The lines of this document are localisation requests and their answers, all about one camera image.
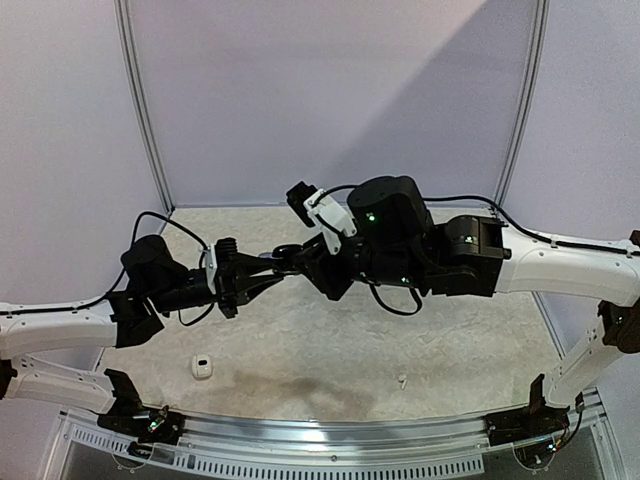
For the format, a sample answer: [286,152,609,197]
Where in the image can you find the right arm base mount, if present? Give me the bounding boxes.
[483,374,585,453]

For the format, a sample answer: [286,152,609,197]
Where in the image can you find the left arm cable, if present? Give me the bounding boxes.
[64,211,221,326]

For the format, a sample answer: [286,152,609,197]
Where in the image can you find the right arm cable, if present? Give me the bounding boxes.
[309,183,636,316]

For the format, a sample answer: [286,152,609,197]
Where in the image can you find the aluminium front rail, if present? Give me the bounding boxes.
[57,387,616,480]

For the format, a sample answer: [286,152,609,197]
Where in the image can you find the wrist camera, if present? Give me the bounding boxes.
[200,237,238,300]
[286,181,357,255]

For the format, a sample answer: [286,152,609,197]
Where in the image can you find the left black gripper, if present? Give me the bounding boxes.
[150,251,283,319]

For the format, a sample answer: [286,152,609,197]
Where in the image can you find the white earbud charging case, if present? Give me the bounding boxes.
[191,354,213,381]

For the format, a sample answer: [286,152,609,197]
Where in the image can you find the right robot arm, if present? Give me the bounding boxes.
[287,176,639,436]

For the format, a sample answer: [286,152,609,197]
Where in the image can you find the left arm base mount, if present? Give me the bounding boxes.
[97,369,186,445]

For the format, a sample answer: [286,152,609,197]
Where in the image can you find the black earbud charging case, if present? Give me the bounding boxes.
[259,244,303,276]

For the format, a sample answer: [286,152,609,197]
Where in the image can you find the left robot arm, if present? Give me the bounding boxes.
[1,235,287,434]

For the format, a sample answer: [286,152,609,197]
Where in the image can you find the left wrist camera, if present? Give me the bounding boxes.
[200,237,238,300]

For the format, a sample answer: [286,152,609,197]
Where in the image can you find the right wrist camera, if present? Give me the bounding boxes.
[286,181,357,255]

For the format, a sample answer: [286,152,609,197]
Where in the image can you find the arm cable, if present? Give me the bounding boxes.
[64,211,221,326]
[309,183,636,316]

